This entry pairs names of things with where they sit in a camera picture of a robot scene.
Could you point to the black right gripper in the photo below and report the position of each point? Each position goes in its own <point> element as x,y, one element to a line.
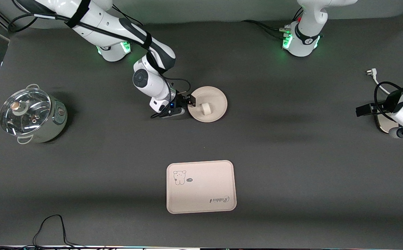
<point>180,100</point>

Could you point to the small white bun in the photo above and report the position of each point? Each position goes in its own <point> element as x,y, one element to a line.
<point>206,109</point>

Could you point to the round cream plate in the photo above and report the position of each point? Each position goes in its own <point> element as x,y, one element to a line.
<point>215,100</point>

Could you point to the glass pot lid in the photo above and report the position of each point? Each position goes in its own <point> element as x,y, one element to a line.
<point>24,114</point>

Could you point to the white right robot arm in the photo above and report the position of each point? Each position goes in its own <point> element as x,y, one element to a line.
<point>93,17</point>

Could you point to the cream tray with rabbit print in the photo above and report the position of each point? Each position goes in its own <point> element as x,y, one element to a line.
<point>201,187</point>

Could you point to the cream toaster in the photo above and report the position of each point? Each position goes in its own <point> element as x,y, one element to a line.
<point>383,125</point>

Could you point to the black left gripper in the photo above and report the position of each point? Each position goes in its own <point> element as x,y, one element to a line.
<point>378,107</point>

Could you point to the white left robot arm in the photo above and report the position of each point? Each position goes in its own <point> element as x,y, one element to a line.
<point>309,21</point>

